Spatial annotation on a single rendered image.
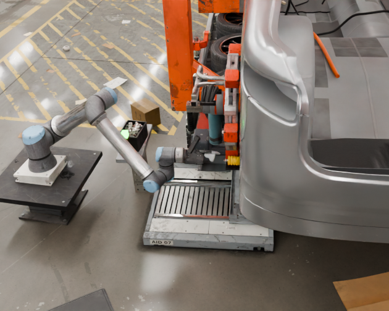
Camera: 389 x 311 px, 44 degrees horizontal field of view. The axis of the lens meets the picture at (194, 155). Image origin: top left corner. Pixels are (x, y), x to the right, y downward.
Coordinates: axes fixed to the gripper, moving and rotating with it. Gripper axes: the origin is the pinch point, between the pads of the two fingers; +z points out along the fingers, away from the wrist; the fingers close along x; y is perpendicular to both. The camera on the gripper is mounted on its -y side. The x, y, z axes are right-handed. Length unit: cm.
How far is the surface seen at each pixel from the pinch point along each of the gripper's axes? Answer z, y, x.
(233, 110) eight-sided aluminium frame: 9.0, -19.4, 27.0
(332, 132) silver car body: 61, -7, 32
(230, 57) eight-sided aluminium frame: 6, -53, 15
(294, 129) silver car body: 34, 8, 111
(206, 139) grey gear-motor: -11, -16, -49
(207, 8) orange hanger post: -28, -176, -187
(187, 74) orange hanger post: -25, -58, -33
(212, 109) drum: -3.8, -24.8, 4.6
